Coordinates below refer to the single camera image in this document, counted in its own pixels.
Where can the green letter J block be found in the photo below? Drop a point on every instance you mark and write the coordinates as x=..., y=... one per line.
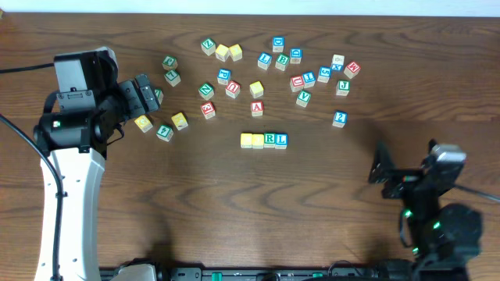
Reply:
x=342, y=88

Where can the green letter N block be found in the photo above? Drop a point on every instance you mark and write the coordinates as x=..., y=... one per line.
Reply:
x=206, y=91

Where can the yellow block far left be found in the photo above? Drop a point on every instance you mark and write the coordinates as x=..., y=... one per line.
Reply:
x=143, y=123

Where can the yellow block top left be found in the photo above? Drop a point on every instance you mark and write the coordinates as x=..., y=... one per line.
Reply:
x=222, y=52

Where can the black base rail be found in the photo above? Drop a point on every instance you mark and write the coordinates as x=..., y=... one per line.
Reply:
x=340, y=270

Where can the blue letter P block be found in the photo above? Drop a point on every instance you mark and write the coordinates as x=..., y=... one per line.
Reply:
x=224, y=76

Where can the red letter U block centre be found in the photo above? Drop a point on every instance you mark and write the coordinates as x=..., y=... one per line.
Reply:
x=233, y=89

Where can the yellow letter C block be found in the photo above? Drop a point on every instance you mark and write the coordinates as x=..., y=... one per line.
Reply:
x=246, y=140

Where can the red letter M block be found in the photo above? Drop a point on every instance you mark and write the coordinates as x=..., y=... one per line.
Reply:
x=352, y=70

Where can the blue number 2 block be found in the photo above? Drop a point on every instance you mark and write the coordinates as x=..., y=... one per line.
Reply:
x=340, y=119

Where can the blue letter I block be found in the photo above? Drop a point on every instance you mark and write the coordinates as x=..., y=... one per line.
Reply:
x=309, y=79

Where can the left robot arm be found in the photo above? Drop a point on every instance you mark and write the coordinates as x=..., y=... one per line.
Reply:
x=73, y=136

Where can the red letter A block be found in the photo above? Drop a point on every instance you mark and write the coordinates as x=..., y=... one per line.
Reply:
x=257, y=108

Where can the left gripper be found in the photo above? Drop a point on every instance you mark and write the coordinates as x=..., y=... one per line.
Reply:
x=130, y=97

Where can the green letter V block left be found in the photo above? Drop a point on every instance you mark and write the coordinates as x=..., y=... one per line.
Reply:
x=159, y=94

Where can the blue letter D block upper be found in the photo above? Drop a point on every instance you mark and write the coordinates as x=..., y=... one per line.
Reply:
x=278, y=44

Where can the yellow block centre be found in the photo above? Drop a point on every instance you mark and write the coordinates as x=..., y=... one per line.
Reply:
x=256, y=89

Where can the blue letter D block lower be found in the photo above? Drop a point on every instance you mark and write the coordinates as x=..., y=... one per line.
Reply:
x=295, y=56

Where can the green letter Z block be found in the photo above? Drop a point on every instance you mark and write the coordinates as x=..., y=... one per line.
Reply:
x=208, y=46

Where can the yellow letter O block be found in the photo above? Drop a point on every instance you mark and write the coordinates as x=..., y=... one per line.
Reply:
x=258, y=141

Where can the green number 4 block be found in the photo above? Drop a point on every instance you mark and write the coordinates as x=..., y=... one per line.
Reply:
x=164, y=133

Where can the green number 7 block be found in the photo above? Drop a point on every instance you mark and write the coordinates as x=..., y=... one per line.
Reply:
x=172, y=78

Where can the red number 3 block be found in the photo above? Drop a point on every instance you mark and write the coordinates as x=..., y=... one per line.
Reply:
x=208, y=110

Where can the red letter U block right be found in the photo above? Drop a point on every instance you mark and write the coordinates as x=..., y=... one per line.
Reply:
x=297, y=83

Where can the blue number 5 block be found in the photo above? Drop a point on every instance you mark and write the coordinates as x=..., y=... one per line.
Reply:
x=324, y=74

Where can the green letter R block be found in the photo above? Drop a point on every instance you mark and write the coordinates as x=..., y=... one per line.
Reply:
x=269, y=140

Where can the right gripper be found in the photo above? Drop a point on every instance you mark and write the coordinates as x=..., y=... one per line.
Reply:
x=401, y=182

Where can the green letter B block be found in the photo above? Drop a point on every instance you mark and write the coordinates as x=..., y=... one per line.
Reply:
x=282, y=62

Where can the yellow block top right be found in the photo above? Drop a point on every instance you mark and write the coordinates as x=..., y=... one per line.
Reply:
x=236, y=52

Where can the blue letter L block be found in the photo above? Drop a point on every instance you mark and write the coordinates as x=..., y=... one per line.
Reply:
x=264, y=60
x=281, y=140

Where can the green letter v block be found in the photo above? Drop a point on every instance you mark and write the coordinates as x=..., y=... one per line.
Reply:
x=159, y=94
x=303, y=98

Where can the blue letter d block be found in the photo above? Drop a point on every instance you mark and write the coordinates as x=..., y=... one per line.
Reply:
x=295, y=56
x=278, y=44

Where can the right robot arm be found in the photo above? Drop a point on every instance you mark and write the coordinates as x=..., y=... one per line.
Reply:
x=443, y=239

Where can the yellow block lower left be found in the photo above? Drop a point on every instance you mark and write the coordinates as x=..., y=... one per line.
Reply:
x=180, y=121

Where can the red letter u block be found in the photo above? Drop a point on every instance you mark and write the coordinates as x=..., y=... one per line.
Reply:
x=233, y=89
x=297, y=83

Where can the blue letter X block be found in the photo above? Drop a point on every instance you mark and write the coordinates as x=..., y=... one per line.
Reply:
x=337, y=63

